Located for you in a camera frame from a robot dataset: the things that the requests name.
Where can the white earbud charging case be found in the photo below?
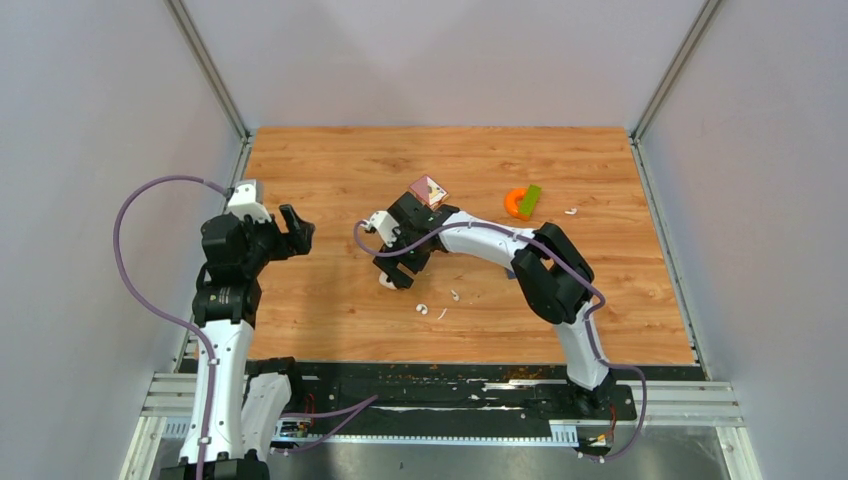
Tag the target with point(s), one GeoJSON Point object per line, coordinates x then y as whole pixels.
{"type": "Point", "coordinates": [386, 282]}

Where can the playing card box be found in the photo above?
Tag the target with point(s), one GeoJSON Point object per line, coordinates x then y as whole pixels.
{"type": "Point", "coordinates": [428, 192]}

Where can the left aluminium corner post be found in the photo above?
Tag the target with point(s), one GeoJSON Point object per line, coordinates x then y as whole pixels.
{"type": "Point", "coordinates": [193, 38]}

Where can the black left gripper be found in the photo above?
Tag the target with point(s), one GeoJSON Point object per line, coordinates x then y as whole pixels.
{"type": "Point", "coordinates": [298, 242]}

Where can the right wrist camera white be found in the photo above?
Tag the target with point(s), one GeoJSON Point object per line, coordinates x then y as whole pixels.
{"type": "Point", "coordinates": [384, 225]}

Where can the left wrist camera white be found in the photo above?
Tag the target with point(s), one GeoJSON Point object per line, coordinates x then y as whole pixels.
{"type": "Point", "coordinates": [246, 201]}

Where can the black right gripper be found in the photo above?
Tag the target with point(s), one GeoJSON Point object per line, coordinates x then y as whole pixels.
{"type": "Point", "coordinates": [400, 278]}

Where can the orange ring toy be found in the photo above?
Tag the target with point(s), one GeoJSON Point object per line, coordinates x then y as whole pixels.
{"type": "Point", "coordinates": [512, 204]}

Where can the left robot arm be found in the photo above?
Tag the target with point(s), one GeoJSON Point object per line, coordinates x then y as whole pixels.
{"type": "Point", "coordinates": [237, 404]}

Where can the aluminium corner post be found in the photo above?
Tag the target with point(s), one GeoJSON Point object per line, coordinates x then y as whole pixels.
{"type": "Point", "coordinates": [679, 61]}
{"type": "Point", "coordinates": [193, 38]}

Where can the right aluminium corner post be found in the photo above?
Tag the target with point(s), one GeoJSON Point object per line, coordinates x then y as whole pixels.
{"type": "Point", "coordinates": [679, 61]}

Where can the green building block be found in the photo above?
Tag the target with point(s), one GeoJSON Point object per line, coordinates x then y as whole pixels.
{"type": "Point", "coordinates": [529, 198]}

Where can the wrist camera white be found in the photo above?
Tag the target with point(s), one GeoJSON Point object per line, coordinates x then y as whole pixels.
{"type": "Point", "coordinates": [246, 201]}
{"type": "Point", "coordinates": [384, 225]}

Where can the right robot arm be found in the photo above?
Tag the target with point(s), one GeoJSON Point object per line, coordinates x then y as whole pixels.
{"type": "Point", "coordinates": [555, 279]}

